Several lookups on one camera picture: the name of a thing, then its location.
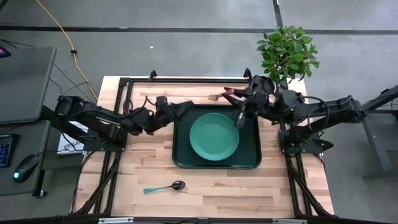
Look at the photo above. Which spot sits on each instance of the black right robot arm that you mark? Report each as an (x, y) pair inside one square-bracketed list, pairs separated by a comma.
[(329, 109)]

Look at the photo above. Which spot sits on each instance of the green plant in white pot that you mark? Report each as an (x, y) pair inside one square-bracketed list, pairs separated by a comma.
[(286, 53)]

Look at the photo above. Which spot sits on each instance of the dark green tray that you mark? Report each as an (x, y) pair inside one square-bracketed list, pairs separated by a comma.
[(183, 155)]

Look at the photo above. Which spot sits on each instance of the black backlit keyboard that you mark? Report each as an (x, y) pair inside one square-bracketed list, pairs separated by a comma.
[(6, 151)]

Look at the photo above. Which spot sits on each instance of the black metal table frame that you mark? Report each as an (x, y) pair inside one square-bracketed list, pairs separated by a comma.
[(124, 90)]

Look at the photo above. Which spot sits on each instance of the white printed booklet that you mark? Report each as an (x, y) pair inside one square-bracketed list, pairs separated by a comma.
[(68, 146)]

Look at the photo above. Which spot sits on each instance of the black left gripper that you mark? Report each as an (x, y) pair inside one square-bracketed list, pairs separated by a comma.
[(168, 115)]

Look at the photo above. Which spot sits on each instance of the green round plate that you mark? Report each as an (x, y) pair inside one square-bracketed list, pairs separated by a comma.
[(214, 137)]

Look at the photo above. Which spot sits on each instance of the grey desk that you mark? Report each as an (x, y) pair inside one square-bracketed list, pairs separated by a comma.
[(21, 84)]

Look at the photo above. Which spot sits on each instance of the grey metal stand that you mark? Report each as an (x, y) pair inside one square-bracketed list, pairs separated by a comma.
[(376, 140)]

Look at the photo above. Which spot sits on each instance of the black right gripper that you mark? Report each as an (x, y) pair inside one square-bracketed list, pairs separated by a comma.
[(256, 104)]

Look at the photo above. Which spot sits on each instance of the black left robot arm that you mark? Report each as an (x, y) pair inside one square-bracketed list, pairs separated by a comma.
[(93, 115)]

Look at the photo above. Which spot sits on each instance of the black computer mouse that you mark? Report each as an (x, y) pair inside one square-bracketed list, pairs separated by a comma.
[(26, 168)]

